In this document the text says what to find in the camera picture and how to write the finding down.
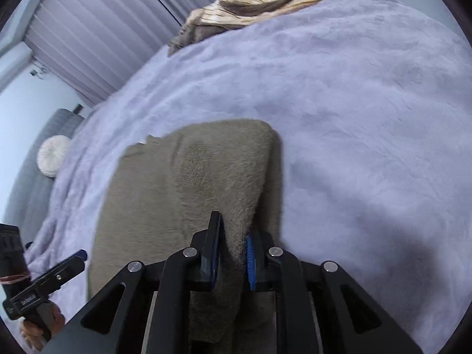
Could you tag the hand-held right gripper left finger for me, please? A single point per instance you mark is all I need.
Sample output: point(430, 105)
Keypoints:
point(212, 250)

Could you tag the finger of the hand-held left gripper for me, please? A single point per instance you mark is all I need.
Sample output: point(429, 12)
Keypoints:
point(75, 255)

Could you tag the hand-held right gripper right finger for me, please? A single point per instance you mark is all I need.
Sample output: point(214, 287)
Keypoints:
point(252, 261)

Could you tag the olive knit sweater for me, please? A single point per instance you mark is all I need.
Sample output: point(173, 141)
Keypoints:
point(184, 177)

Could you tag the person's left hand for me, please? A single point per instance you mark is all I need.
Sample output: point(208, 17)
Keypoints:
point(55, 319)

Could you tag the grey quilted headboard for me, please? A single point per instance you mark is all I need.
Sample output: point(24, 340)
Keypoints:
point(37, 199)

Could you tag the round cream pleated pillow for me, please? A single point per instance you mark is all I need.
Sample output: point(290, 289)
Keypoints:
point(53, 155)

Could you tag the lavender fleece blanket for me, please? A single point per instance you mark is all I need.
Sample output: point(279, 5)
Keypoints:
point(350, 118)

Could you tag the striped brown and cream blanket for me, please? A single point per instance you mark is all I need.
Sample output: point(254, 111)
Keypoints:
point(258, 3)

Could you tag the wall outlet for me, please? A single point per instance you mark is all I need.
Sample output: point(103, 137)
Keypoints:
point(37, 72)

